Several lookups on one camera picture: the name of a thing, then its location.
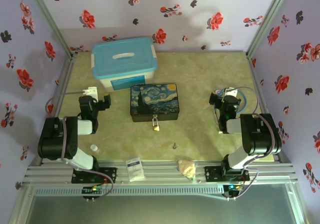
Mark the aluminium frame post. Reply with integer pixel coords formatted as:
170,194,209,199
23,0,75,59
245,0,294,59

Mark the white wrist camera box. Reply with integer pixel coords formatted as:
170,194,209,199
83,85,99,97
223,87,238,98

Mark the right circuit board with leds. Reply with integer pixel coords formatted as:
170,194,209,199
227,183,244,192

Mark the starry night print tin box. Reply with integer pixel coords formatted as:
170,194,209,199
129,83,180,123

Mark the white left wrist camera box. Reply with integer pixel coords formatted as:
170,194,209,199
83,85,99,97

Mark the circuit board with leds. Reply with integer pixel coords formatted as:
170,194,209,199
82,185,106,194
227,183,244,192

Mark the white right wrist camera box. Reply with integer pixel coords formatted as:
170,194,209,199
223,87,238,98

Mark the blue lidded plastic storage box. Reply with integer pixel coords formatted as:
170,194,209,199
91,36,159,93

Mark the left circuit board with leds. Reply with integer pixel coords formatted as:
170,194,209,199
82,185,106,194

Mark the grey slotted cable duct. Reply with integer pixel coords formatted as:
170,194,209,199
32,185,227,198

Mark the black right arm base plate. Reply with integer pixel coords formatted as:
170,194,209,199
204,165,251,183

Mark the beige crumpled plastic bag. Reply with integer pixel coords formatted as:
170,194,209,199
176,158,197,183

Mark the white paper packet blue label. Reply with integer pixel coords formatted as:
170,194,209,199
124,155,146,183

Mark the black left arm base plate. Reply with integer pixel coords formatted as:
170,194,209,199
71,167,118,184

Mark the brass padlock with silver shackle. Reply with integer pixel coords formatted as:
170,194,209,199
151,115,161,132

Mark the blue stethoscope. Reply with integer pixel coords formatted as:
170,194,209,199
214,87,249,115

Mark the aluminium frame rail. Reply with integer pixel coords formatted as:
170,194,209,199
22,158,300,187

